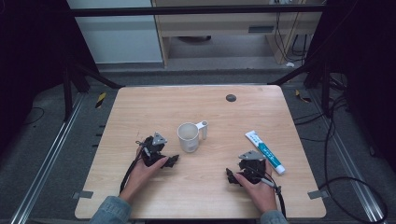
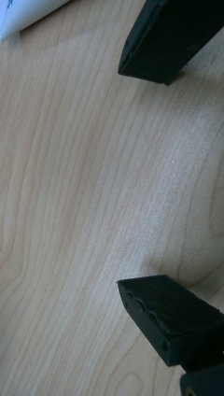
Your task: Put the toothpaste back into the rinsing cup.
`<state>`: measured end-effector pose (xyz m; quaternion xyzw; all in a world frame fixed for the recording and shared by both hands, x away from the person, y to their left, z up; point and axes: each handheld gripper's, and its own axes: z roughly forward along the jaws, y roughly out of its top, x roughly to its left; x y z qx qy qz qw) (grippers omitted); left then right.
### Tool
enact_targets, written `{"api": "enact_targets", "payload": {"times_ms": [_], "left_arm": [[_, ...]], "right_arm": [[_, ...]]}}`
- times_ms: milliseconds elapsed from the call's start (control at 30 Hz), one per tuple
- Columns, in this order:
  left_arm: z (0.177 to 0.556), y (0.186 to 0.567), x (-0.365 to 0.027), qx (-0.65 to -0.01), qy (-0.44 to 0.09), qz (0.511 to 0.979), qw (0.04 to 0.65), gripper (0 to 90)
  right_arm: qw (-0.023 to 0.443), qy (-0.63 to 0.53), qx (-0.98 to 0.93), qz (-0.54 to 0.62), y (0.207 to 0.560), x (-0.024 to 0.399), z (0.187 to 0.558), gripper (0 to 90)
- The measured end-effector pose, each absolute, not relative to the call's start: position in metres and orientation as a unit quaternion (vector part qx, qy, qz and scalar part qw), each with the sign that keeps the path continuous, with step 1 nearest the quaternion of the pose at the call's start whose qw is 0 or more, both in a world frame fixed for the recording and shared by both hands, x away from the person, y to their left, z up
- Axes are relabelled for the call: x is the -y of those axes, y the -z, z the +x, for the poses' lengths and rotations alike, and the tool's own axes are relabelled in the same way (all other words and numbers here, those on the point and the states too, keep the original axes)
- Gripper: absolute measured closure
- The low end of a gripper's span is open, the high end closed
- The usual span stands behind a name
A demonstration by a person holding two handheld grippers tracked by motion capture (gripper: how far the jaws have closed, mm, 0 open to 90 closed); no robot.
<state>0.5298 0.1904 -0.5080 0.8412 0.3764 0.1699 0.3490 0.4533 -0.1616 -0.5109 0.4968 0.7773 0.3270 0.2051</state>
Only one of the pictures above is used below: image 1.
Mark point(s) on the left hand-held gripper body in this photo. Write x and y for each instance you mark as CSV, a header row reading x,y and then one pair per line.
x,y
152,152

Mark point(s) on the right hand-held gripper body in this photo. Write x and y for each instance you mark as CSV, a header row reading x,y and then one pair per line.
x,y
253,166

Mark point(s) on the person's left hand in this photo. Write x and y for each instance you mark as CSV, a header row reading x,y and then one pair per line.
x,y
140,175

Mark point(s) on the person's right hand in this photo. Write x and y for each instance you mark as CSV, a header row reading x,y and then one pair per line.
x,y
261,194

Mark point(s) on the white and teal toothpaste tube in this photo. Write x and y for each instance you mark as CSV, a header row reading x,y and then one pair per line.
x,y
264,151

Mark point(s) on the grey round table grommet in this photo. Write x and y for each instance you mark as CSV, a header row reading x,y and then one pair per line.
x,y
230,98

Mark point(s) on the yellow and black floor tape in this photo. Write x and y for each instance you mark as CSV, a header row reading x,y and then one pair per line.
x,y
100,100
302,97

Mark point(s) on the black metal stand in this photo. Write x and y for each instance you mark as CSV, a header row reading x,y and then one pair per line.
x,y
325,90
67,93

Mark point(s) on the small white floor object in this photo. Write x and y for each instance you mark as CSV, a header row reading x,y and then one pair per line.
x,y
289,64

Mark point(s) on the white cabinet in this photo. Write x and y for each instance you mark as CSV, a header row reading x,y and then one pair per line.
x,y
118,37

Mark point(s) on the light wooden desk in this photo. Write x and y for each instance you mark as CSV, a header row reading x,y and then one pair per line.
x,y
218,23

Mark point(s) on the black curtain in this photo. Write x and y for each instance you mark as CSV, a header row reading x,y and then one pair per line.
x,y
31,62
367,77

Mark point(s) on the grey metal table bracket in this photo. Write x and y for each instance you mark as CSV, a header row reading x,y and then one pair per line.
x,y
82,194
318,194

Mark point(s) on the aluminium floor rail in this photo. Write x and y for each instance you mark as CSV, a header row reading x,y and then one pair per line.
x,y
46,158
348,158

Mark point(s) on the black horizontal frame bar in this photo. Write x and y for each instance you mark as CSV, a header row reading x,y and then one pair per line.
x,y
186,10

